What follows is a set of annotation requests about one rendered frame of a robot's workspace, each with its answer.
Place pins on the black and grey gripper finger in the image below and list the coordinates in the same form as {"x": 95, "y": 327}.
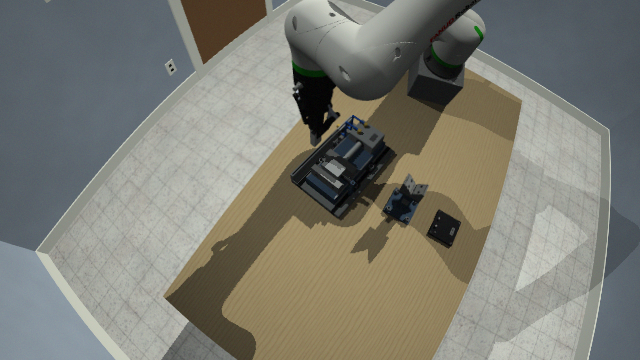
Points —
{"x": 318, "y": 126}
{"x": 302, "y": 108}

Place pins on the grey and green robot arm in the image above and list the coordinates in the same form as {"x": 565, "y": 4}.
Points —
{"x": 367, "y": 61}

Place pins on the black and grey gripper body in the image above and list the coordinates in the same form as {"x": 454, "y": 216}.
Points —
{"x": 322, "y": 101}

